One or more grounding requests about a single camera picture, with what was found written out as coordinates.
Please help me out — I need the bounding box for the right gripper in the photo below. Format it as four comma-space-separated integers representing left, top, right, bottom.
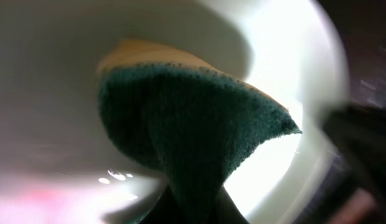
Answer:
322, 105, 386, 218

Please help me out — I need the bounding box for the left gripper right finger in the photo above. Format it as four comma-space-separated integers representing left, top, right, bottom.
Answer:
208, 187, 249, 224

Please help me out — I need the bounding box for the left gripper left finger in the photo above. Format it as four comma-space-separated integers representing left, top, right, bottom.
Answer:
139, 186, 181, 224

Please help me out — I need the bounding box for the green sponge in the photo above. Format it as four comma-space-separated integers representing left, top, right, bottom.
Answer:
98, 40, 300, 223

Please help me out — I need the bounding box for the light green plate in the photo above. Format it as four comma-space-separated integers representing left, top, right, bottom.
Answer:
0, 1, 349, 223

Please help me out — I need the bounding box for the round black tray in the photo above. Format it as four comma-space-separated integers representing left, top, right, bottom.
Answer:
296, 0, 386, 223

